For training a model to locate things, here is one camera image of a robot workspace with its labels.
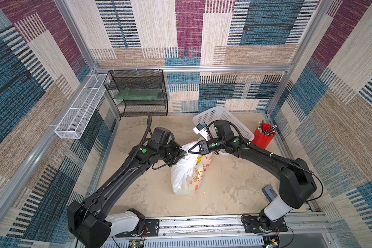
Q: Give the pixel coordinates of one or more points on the black wire shelf rack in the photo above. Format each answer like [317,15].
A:
[133,80]

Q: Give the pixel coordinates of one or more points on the red pen cup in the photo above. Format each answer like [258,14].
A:
[261,140]

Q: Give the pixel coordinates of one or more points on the white wire mesh basket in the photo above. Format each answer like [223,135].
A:
[76,119]

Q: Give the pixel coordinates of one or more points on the white perforated plastic basket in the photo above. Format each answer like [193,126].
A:
[208,118]

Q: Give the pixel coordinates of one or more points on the green board on shelf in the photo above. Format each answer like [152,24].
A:
[137,95]

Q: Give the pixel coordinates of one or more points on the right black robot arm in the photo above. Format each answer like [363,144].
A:
[296,180]

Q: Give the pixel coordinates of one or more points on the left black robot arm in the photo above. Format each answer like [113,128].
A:
[89,221]

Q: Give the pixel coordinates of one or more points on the white plastic bag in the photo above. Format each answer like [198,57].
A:
[187,174]

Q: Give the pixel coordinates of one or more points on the blue grey small device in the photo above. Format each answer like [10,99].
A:
[269,193]

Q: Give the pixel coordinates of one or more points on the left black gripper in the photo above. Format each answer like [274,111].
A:
[179,152]

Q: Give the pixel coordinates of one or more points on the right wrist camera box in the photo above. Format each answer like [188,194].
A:
[202,130]

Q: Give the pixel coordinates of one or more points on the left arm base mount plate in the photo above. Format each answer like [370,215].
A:
[146,226]

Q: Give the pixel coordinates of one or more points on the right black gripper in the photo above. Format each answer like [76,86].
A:
[203,146]

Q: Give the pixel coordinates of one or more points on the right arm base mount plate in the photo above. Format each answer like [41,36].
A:
[261,225]

